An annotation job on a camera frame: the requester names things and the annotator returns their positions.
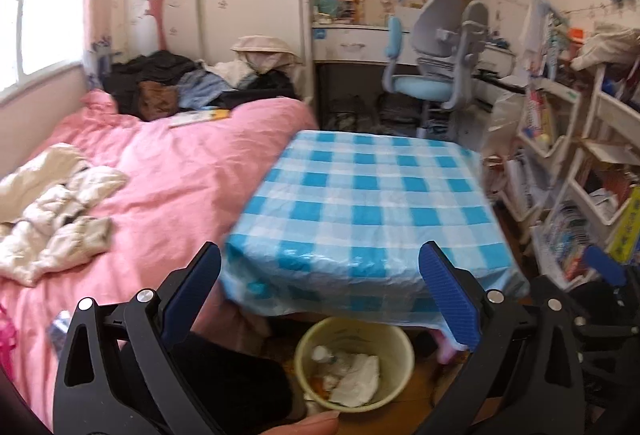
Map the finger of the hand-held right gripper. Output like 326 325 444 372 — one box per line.
581 244 628 288
529 274 576 316

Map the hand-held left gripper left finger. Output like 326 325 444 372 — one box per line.
52 241 222 435

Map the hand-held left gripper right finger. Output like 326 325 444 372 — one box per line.
419 241 590 435

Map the yellow plastic bin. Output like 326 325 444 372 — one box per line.
294 317 416 413

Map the white tissue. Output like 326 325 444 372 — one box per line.
327 354 381 407

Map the clear plastic bottle green label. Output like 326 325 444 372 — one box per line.
311 345 351 366

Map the person's left hand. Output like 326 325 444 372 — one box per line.
262 410 342 435

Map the row of colourful books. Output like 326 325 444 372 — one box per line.
542 200 593 283

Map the yellow green book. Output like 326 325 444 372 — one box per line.
607 185 640 266

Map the pink quilt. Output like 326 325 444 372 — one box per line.
0 90 318 431

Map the white book rack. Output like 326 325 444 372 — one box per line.
505 60 640 276

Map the blue checkered tablecloth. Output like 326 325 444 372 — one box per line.
220 130 531 351

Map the cream crumpled garment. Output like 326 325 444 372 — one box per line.
0 143 129 287

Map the brown garment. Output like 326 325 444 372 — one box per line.
137 81 179 122

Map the blue garment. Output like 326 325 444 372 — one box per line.
177 70 233 110

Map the white cloth bundle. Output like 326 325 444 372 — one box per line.
570 25 640 70

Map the black folded garment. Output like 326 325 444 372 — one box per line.
215 72 296 110

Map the white printer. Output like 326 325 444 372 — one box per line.
472 47 528 108

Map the white garment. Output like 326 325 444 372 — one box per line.
200 60 258 88

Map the black clothing pile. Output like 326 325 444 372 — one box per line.
107 51 198 120

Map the beige fabric bag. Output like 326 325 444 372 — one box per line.
231 35 301 70

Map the white desk with drawers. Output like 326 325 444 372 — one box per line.
311 22 528 116

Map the grey blue desk chair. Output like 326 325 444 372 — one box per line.
382 0 491 140

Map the window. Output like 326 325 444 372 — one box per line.
0 0 96 90

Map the pink tree wall sticker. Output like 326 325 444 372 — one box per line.
132 0 180 52

